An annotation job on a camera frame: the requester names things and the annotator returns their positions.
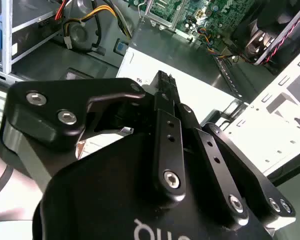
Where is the metal socket cover frame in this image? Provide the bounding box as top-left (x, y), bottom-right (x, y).
top-left (139, 0), bottom-right (181, 34)

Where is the thin wire locking lever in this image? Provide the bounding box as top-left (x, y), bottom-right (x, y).
top-left (137, 1), bottom-right (151, 20)

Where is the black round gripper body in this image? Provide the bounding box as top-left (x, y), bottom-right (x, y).
top-left (31, 131), bottom-right (297, 240)

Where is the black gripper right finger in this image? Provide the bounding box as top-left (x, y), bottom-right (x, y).
top-left (173, 77), bottom-right (296, 230)

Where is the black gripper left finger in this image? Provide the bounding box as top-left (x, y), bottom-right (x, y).
top-left (2, 70), bottom-right (188, 205)

